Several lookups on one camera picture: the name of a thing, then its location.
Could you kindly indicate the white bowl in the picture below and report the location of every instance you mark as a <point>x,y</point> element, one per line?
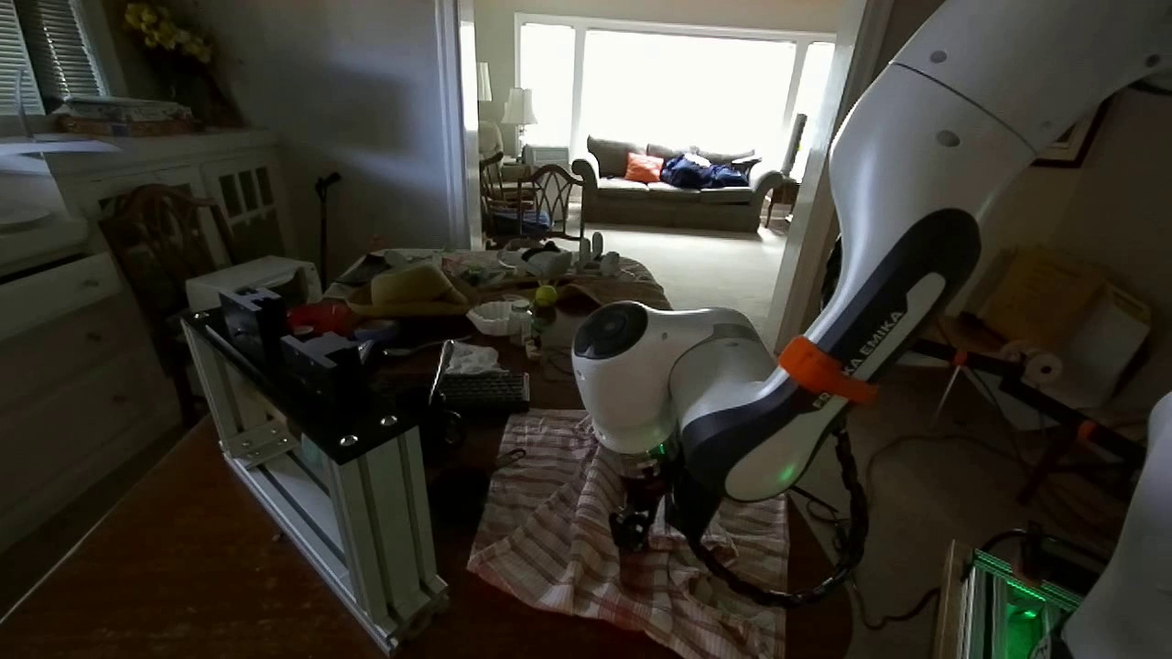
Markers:
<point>494,316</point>

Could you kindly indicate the white plastic box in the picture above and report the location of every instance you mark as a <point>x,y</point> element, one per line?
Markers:
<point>242,281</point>

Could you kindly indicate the blue blanket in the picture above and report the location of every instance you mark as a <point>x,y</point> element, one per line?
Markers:
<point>696,170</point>

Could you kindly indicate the orange cushion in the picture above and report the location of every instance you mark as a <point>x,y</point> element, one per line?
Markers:
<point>643,165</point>

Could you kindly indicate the brown wooden dining chair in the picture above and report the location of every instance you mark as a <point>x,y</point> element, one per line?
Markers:
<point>158,242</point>

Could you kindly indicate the white table lamp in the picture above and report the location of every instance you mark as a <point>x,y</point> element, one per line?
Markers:
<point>517,108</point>

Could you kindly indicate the white wooden rack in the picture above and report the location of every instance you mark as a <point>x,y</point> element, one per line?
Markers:
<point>369,535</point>

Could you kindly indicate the dark wooden armchair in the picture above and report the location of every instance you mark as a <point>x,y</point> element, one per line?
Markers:
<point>553,197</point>

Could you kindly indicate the red bowl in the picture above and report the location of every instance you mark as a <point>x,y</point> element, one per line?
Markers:
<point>319,316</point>

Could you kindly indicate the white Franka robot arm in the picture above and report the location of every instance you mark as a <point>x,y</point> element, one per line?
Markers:
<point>928,158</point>

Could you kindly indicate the black camera tripod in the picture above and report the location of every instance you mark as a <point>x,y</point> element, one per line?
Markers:
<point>1038,405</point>

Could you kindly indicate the yellow cardboard box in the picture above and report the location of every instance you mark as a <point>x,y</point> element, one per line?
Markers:
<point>1038,297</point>

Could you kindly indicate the brown woven placemat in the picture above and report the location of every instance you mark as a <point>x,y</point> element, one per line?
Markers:
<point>625,284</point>

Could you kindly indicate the white sideboard cabinet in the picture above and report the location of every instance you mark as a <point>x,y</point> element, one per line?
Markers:
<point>74,367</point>

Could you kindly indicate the white window shutter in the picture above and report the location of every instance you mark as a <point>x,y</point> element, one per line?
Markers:
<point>55,51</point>

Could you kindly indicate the yellow-green ball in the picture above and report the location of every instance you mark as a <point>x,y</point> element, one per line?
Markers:
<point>547,295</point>

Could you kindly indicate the yellow flower bouquet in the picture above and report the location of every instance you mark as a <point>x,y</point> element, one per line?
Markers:
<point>165,31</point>

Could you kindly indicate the yellow straw hat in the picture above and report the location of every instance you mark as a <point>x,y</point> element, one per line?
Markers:
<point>417,291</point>

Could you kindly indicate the green-lit control box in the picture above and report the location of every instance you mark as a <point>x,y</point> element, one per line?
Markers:
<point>1020,605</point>

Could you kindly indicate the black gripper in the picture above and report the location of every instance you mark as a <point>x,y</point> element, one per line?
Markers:
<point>646,480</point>

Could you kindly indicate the dark grey sofa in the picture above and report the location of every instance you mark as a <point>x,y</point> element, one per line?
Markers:
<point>662,207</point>

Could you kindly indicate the red striped white cloth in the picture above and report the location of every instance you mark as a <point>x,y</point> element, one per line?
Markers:
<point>552,527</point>

